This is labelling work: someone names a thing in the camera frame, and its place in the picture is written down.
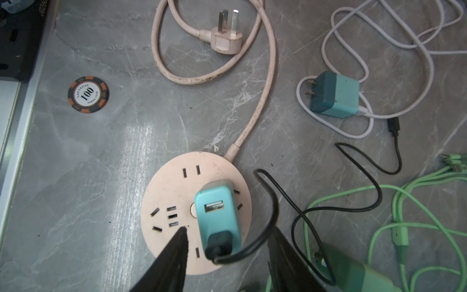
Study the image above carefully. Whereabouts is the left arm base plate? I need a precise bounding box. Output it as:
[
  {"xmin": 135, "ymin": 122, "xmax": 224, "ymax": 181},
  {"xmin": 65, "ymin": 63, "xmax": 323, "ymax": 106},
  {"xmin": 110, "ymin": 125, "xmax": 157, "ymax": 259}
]
[{"xmin": 1, "ymin": 0, "xmax": 50, "ymax": 82}]

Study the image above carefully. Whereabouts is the aluminium front rail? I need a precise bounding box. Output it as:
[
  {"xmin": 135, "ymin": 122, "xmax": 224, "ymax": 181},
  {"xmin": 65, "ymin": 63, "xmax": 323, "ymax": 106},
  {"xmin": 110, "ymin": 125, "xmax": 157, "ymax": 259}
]
[{"xmin": 1, "ymin": 1, "xmax": 60, "ymax": 244}]

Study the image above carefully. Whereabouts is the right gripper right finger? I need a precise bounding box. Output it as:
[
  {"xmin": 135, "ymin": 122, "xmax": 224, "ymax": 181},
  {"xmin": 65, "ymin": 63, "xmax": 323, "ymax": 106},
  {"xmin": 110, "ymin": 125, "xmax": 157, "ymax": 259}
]
[{"xmin": 268, "ymin": 227, "xmax": 325, "ymax": 292}]

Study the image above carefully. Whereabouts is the green multi-head cable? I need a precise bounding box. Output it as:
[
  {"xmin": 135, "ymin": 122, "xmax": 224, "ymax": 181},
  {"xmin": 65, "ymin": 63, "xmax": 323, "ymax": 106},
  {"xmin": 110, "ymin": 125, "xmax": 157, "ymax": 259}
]
[{"xmin": 264, "ymin": 152, "xmax": 467, "ymax": 292}]

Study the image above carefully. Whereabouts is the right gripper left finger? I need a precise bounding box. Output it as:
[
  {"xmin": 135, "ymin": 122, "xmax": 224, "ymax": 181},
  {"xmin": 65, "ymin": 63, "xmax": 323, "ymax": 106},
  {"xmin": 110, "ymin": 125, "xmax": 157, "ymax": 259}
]
[{"xmin": 130, "ymin": 227, "xmax": 189, "ymax": 292}]

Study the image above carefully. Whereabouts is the round pink power socket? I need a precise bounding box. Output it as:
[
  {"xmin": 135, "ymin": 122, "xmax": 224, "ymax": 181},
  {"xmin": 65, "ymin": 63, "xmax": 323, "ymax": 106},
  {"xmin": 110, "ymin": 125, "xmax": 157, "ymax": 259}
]
[{"xmin": 141, "ymin": 152, "xmax": 252, "ymax": 275}]

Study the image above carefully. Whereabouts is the teal charger with white cable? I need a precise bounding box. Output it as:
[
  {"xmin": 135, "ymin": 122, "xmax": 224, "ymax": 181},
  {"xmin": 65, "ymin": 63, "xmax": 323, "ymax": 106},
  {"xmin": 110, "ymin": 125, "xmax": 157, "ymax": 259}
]
[{"xmin": 303, "ymin": 71, "xmax": 360, "ymax": 118}]

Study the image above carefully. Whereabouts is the white usb cable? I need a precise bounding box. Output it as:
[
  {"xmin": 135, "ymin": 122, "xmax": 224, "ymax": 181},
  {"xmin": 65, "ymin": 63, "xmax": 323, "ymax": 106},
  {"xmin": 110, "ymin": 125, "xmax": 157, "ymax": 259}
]
[{"xmin": 295, "ymin": 0, "xmax": 467, "ymax": 140}]

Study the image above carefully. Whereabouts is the teal charger with black cable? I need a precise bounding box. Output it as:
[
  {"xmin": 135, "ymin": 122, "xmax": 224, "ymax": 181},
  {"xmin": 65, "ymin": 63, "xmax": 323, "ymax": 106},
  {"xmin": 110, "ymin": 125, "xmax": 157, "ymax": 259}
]
[{"xmin": 194, "ymin": 180, "xmax": 242, "ymax": 261}]

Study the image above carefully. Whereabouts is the green charger lower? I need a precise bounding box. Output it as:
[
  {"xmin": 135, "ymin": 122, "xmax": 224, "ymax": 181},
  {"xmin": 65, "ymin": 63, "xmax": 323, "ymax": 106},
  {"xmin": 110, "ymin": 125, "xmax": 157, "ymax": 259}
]
[{"xmin": 323, "ymin": 243, "xmax": 401, "ymax": 292}]

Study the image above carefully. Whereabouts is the pink socket power cord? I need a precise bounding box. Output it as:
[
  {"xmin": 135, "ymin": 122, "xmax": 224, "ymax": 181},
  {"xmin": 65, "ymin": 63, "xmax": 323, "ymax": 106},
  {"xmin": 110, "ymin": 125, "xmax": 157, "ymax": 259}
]
[{"xmin": 150, "ymin": 0, "xmax": 277, "ymax": 163}]

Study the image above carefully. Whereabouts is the small round black ring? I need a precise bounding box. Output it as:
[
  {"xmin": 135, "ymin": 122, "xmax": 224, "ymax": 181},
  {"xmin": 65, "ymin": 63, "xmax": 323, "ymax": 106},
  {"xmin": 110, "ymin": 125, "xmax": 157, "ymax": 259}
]
[{"xmin": 67, "ymin": 75, "xmax": 110, "ymax": 114}]

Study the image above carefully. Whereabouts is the black usb cable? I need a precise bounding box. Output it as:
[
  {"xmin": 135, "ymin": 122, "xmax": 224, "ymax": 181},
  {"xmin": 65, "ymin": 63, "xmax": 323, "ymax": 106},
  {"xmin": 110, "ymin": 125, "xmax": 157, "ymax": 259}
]
[{"xmin": 211, "ymin": 116, "xmax": 403, "ymax": 286}]

